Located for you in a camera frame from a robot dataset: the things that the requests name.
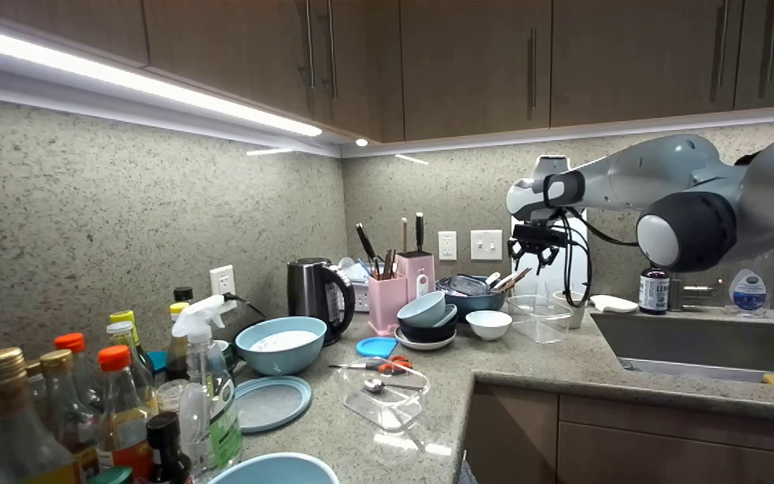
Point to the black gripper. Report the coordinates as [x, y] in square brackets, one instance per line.
[538, 235]

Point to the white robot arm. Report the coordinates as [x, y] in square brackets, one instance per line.
[695, 209]

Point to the dark blue bowl with utensils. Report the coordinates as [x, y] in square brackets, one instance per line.
[470, 295]

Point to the small white bowl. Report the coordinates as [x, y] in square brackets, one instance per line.
[491, 323]

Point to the light blue bowl with white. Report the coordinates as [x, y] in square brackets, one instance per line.
[280, 344]

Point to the light blue front bowl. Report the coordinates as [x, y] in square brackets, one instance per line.
[277, 468]

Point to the white cutting board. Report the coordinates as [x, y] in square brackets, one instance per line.
[571, 268]

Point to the clear plastic cup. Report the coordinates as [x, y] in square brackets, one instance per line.
[544, 319]

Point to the white mug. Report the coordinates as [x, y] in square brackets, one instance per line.
[566, 312]

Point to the white small outlet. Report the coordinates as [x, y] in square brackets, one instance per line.
[446, 246]

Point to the white dish by sink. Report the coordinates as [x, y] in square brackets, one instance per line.
[613, 305]

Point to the pink knife block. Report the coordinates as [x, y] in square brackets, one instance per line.
[418, 273]

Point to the dark soap pump bottle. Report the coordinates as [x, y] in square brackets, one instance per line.
[655, 292]

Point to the stacked blue grey bowls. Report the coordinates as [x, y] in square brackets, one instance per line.
[429, 319]

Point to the pink utensil holder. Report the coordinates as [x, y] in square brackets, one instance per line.
[384, 296]

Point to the small blue lid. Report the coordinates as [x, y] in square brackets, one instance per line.
[375, 348]

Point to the clear blue dish soap bottle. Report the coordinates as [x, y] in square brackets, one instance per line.
[747, 292]

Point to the clear glass container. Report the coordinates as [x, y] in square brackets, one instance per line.
[392, 409]

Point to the metal spoon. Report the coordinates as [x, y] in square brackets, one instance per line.
[378, 385]

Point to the black electric kettle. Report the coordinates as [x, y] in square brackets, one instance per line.
[319, 292]

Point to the light blue plate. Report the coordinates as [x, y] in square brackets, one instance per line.
[269, 401]

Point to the white spray bottle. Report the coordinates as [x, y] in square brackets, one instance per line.
[192, 338]

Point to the black cap dark bottle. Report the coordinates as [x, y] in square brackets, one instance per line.
[169, 464]

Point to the yellow cap bottle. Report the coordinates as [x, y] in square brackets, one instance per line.
[124, 331]

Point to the orange cap sauce bottle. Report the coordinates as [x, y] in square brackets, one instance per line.
[124, 416]

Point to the red cap bottle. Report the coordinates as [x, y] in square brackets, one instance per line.
[81, 366]

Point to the gold cap sauce bottle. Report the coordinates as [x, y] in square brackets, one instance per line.
[28, 451]

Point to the under cabinet light strip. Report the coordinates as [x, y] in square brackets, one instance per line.
[143, 85]

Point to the white light switch plate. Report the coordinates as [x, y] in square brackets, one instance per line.
[485, 243]

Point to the white wall outlet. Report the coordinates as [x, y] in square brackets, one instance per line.
[220, 277]

